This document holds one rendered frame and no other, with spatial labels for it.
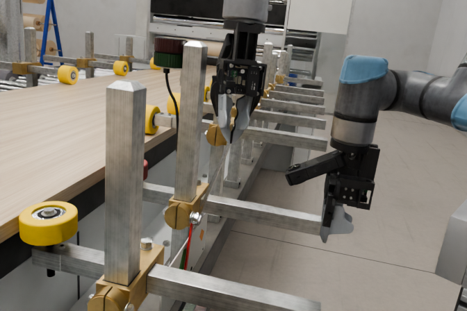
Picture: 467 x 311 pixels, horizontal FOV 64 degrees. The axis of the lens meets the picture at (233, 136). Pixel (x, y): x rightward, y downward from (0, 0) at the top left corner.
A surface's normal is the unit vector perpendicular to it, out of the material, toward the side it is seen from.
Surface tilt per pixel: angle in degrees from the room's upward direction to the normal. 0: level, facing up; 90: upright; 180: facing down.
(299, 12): 90
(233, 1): 88
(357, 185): 90
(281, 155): 90
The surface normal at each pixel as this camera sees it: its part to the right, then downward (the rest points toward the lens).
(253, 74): 0.14, 0.25
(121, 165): -0.22, 0.24
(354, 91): -0.57, 0.17
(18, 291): 0.97, 0.15
